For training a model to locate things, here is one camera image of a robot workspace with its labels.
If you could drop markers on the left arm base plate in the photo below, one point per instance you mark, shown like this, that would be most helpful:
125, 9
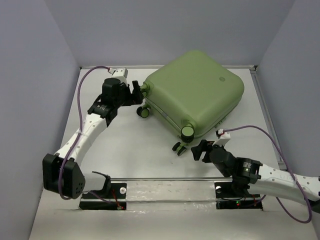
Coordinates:
113, 200

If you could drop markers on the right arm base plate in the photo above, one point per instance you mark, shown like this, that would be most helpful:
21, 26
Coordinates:
228, 199

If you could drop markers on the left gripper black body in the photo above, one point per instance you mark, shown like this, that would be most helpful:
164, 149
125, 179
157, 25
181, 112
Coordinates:
126, 97

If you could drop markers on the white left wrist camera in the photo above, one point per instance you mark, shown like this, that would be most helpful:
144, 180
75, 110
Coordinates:
119, 73

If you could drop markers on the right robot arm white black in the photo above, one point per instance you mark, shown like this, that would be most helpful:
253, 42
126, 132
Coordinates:
254, 177

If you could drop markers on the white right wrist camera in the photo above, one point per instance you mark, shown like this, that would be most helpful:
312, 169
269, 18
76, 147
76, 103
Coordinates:
223, 138

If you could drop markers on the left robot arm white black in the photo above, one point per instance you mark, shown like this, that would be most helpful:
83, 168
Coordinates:
62, 172

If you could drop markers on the green suitcase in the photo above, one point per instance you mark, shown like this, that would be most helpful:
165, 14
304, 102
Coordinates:
192, 94

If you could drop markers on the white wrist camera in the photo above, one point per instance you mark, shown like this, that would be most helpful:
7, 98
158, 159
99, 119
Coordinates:
119, 73
223, 138

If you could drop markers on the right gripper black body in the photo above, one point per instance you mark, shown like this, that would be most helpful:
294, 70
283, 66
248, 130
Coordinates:
206, 159

